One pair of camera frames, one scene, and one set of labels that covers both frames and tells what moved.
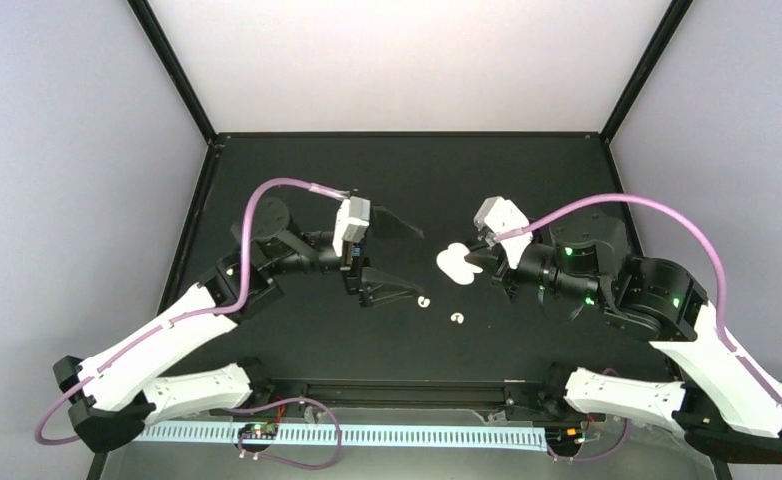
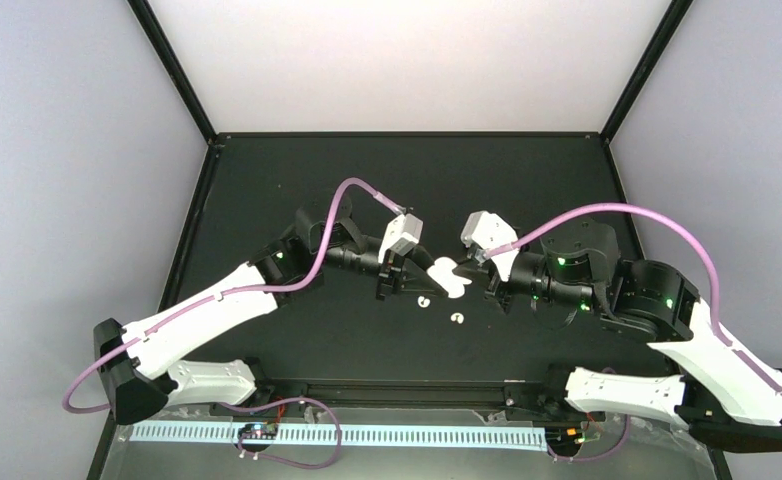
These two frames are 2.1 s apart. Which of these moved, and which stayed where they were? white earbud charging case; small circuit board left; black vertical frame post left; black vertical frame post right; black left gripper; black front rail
Moved: black left gripper; white earbud charging case
Stayed: black vertical frame post left; black front rail; black vertical frame post right; small circuit board left
